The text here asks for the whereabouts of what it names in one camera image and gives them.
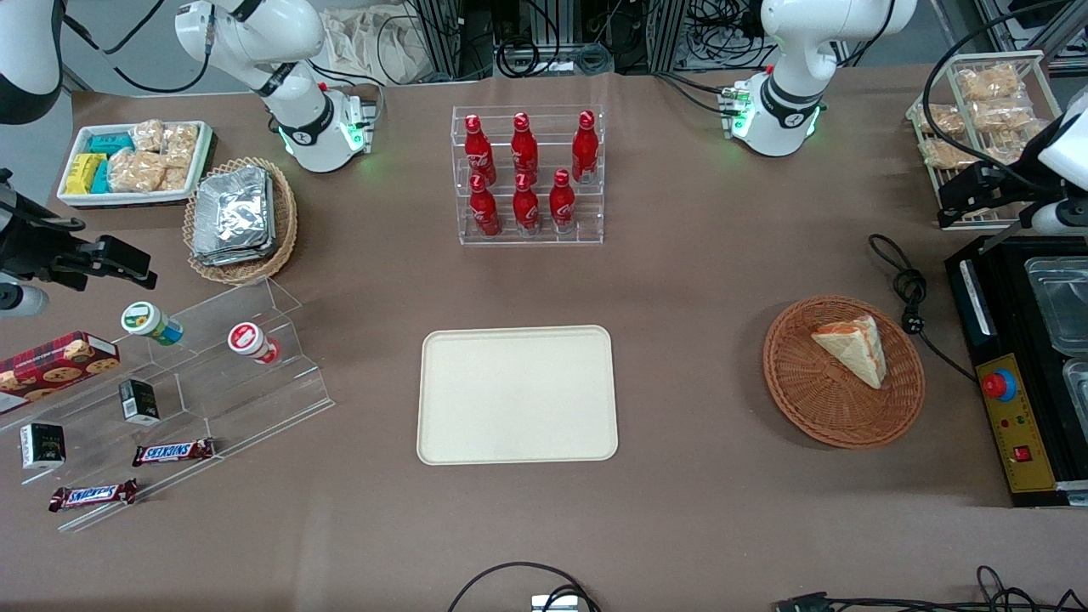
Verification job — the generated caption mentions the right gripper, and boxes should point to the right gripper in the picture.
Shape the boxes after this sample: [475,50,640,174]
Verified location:
[0,194,160,294]

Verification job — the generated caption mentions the cream rectangular serving tray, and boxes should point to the cream rectangular serving tray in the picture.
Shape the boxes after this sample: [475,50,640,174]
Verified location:
[416,325,620,467]

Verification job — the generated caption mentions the yellow snack packet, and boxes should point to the yellow snack packet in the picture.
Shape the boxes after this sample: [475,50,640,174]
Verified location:
[65,153,105,195]

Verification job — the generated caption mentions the black machine yellow panel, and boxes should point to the black machine yellow panel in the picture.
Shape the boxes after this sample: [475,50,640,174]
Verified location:
[944,234,1088,508]

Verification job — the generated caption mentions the Snickers chocolate bar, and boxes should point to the Snickers chocolate bar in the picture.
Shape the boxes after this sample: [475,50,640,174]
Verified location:
[48,479,139,513]
[132,438,216,468]

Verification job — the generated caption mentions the green lid yogurt cup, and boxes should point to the green lid yogurt cup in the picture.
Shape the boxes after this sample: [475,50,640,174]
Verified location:
[120,301,184,347]

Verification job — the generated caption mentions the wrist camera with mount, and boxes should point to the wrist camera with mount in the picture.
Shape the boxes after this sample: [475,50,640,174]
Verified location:
[0,283,49,318]
[1031,199,1088,238]

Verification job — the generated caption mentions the clear acrylic stepped shelf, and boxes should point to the clear acrylic stepped shelf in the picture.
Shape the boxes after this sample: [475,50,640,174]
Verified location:
[0,276,337,535]

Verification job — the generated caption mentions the small steel food pan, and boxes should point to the small steel food pan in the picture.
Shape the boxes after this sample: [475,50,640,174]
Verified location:
[1062,359,1088,417]

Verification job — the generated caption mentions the black looped table cable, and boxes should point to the black looped table cable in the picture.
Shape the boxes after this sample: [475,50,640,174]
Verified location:
[448,562,602,612]

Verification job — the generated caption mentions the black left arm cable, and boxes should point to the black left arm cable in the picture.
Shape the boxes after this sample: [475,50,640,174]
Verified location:
[922,0,1088,192]

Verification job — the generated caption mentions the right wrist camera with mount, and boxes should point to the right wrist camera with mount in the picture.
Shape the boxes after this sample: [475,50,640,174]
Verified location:
[0,283,49,318]

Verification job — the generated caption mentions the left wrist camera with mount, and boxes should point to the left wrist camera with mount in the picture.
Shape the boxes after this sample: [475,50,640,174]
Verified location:
[1031,199,1088,238]

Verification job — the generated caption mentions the triangular sandwich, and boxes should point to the triangular sandwich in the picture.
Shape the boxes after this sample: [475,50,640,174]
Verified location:
[810,314,888,390]

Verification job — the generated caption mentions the bagged pastry snack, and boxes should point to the bagged pastry snack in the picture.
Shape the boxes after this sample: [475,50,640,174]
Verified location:
[969,98,1038,133]
[984,127,1051,167]
[956,64,1023,103]
[921,138,980,169]
[916,104,967,137]

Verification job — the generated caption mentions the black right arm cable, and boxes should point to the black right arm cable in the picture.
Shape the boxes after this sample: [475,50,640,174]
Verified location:
[61,0,215,95]

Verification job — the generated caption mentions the red cola bottle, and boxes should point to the red cola bottle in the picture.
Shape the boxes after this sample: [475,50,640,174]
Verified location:
[513,172,541,236]
[549,168,577,234]
[571,110,599,184]
[468,173,502,238]
[463,114,497,184]
[511,111,540,184]

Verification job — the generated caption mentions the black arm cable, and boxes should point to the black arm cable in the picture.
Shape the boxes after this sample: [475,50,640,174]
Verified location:
[61,0,215,95]
[922,0,1088,192]

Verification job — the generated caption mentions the beige cloth bag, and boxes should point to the beige cloth bag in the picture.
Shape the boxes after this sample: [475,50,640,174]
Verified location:
[321,7,430,86]

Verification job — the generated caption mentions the silver foil packet stack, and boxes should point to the silver foil packet stack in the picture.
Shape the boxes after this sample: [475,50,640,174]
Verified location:
[191,165,278,268]

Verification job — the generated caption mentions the black base cables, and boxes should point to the black base cables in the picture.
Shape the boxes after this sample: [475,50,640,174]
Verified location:
[653,71,737,116]

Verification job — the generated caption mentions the small black white carton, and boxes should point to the small black white carton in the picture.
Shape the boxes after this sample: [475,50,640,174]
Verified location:
[20,422,67,471]

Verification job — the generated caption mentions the oval light wicker basket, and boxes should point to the oval light wicker basket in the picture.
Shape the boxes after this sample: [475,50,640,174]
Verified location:
[183,156,299,286]

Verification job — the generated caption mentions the white wire rack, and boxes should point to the white wire rack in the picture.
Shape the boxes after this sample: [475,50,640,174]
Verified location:
[905,49,1088,232]

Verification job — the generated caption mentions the round brown wicker basket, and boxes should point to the round brown wicker basket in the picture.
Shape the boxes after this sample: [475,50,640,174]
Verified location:
[762,295,927,450]

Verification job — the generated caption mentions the white rectangular snack tray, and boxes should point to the white rectangular snack tray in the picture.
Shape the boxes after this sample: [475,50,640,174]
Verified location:
[56,120,215,209]

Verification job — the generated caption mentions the clear acrylic bottle rack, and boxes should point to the clear acrylic bottle rack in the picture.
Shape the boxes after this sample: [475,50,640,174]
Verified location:
[451,105,606,247]

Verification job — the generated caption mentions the red cookie box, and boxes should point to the red cookie box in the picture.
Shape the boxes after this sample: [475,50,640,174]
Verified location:
[0,331,121,416]

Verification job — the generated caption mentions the black power cord plug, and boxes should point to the black power cord plug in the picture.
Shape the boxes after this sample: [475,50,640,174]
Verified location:
[868,234,978,383]

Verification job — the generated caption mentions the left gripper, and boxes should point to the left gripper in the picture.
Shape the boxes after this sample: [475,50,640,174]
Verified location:
[938,160,1053,230]

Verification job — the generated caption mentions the black cable with connector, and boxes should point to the black cable with connector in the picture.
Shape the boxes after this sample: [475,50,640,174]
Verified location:
[775,565,1088,612]

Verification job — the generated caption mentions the red lid yogurt cup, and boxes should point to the red lid yogurt cup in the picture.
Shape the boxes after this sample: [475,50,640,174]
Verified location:
[227,321,281,366]

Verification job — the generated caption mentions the coiled black cable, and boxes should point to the coiled black cable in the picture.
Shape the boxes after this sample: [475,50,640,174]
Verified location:
[497,38,564,79]

